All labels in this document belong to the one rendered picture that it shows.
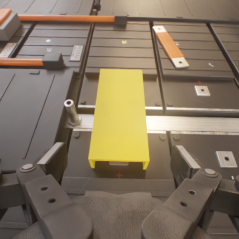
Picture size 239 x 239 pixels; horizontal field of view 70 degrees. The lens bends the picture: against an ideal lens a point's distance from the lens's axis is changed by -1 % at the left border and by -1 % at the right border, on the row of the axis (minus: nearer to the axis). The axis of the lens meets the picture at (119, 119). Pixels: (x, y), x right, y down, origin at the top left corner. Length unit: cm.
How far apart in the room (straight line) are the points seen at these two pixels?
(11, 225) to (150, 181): 15
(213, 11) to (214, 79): 26
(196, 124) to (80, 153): 18
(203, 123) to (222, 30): 29
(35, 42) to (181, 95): 32
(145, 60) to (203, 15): 25
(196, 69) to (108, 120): 21
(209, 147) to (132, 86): 14
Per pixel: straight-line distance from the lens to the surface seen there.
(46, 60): 34
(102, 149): 21
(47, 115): 27
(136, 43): 40
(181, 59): 37
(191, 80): 35
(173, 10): 56
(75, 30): 46
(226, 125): 32
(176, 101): 31
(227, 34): 51
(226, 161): 27
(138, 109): 24
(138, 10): 53
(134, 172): 23
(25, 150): 25
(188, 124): 29
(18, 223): 23
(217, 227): 23
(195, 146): 26
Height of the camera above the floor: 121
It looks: 55 degrees down
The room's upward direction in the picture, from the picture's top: 1 degrees clockwise
